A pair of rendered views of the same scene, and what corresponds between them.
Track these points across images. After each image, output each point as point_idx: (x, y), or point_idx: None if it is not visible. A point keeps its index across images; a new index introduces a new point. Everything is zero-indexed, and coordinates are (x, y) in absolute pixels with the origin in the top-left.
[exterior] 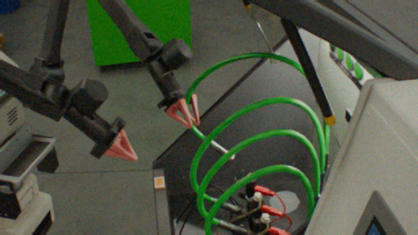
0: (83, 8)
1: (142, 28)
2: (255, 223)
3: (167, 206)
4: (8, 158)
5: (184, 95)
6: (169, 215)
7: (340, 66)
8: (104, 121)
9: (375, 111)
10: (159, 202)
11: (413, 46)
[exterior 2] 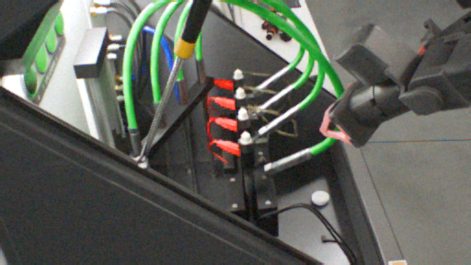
0: None
1: (467, 44)
2: (252, 94)
3: (374, 235)
4: None
5: (346, 90)
6: (368, 220)
7: (46, 85)
8: (450, 27)
9: None
10: (389, 239)
11: None
